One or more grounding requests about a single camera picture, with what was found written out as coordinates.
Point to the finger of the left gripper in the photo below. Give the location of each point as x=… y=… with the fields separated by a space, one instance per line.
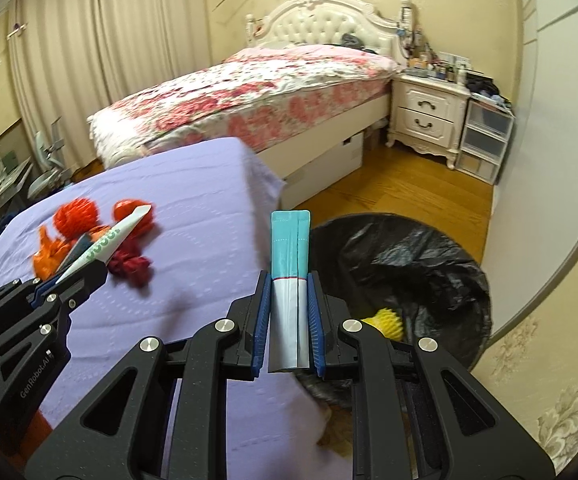
x=56 y=286
x=88 y=280

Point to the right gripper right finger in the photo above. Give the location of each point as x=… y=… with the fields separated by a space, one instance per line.
x=417 y=412

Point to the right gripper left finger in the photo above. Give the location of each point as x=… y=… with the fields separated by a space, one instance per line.
x=160 y=413

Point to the orange plastic wrapper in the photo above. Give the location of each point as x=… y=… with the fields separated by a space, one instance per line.
x=51 y=254

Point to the white green tube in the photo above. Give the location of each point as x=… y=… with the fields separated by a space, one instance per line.
x=103 y=249

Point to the dark red wrapper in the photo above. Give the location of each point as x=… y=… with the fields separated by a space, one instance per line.
x=129 y=264

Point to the red foam fruit net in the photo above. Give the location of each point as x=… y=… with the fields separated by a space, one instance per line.
x=75 y=218

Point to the yellow foam fruit net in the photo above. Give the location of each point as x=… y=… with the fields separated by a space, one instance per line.
x=388 y=322

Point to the red plastic bag ball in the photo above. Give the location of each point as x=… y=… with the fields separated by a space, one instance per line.
x=139 y=214

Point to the black bag trash bin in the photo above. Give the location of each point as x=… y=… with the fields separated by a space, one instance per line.
x=386 y=261

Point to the grey desk chair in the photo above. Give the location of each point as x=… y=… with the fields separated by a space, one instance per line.
x=55 y=173

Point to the purple table cloth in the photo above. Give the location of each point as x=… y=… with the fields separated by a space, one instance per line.
x=212 y=202

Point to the beige curtains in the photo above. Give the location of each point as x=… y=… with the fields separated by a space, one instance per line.
x=70 y=58

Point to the white under-bed storage box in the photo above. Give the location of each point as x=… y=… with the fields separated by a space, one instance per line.
x=322 y=172

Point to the white sliding wardrobe door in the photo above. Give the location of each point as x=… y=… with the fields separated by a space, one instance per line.
x=532 y=241

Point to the floral pink bedspread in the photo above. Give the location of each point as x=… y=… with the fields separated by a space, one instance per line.
x=259 y=95

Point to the clear plastic drawer unit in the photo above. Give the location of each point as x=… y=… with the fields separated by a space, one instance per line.
x=485 y=138

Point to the white two-drawer nightstand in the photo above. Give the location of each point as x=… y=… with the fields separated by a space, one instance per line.
x=427 y=115

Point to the nightstand clutter bottles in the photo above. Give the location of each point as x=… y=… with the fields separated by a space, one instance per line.
x=423 y=60

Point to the white tufted bed frame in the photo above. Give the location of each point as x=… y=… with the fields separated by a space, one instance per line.
x=325 y=22

